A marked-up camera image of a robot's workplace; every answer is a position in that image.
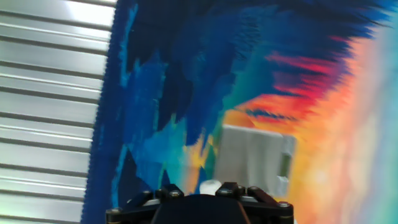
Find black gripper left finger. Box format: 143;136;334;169
105;183;185;224

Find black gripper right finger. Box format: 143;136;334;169
215;182;295;224

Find silver digital scale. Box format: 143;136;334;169
213;123;297;200

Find colourful landscape print cloth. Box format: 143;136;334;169
80;0;398;224

